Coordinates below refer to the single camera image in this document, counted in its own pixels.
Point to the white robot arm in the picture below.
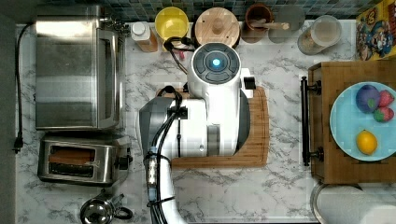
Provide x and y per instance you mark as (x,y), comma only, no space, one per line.
(213,121)

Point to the stainless steel toaster oven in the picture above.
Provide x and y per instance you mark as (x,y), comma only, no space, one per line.
(79,61)

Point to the stainless steel two-slot toaster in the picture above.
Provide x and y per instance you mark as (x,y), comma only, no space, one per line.
(97,162)

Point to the bamboo cutting board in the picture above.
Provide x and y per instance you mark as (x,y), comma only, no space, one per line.
(255,150)

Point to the black canister with wooden lid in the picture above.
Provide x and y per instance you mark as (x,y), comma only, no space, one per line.
(216,24)

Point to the yellow bowl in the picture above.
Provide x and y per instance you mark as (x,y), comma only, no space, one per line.
(171,22)

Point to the brown ceramic utensil cup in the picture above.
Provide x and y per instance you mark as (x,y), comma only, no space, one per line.
(252,33)

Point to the light blue plate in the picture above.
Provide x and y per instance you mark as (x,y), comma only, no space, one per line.
(347,121)

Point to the clear jar with cereal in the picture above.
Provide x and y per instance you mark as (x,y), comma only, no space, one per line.
(324,32)

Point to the purple plush plum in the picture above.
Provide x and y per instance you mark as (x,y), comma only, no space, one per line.
(367,98)

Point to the yellow toy lemon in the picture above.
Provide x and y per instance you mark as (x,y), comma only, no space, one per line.
(366,142)

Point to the red plush strawberry lower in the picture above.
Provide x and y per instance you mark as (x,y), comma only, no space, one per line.
(383,114)

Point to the red plush strawberry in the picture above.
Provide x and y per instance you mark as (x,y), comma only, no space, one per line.
(383,114)
(386,98)

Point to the red plush strawberry upper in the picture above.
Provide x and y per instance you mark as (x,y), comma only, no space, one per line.
(386,98)

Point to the yellow cereal box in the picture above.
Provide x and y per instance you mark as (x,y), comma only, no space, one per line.
(376,32)

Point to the wooden utensil handle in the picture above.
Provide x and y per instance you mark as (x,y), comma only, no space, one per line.
(263,24)

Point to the wooden box with black handle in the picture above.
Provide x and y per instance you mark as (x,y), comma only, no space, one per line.
(319,89)

